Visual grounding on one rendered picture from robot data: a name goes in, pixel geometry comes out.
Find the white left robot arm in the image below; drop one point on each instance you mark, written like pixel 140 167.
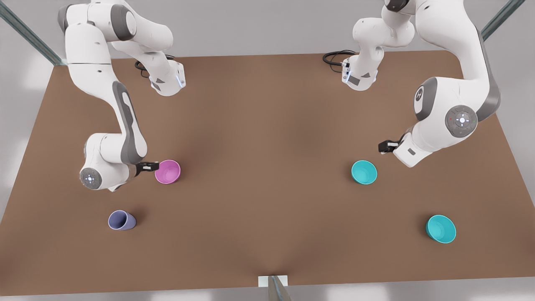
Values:
pixel 447 33

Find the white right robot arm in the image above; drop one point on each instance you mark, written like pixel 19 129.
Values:
pixel 90 46

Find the pink bowl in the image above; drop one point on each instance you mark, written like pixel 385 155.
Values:
pixel 168 172

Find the small teal bowl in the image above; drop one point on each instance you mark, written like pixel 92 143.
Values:
pixel 364 172

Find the large teal bowl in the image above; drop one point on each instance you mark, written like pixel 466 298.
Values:
pixel 441 229

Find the lavender cup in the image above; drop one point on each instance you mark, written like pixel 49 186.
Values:
pixel 121 220

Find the silver frame post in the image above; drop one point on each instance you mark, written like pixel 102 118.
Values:
pixel 29 35
pixel 276 288
pixel 501 19

